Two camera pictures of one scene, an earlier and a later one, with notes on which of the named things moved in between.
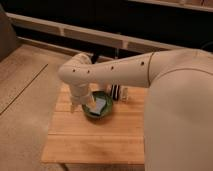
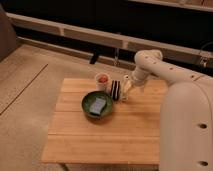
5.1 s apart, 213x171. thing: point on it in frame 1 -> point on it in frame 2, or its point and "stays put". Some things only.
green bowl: (105, 110) stays put
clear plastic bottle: (124, 94) stays put
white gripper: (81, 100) -> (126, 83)
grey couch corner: (8, 37) stays put
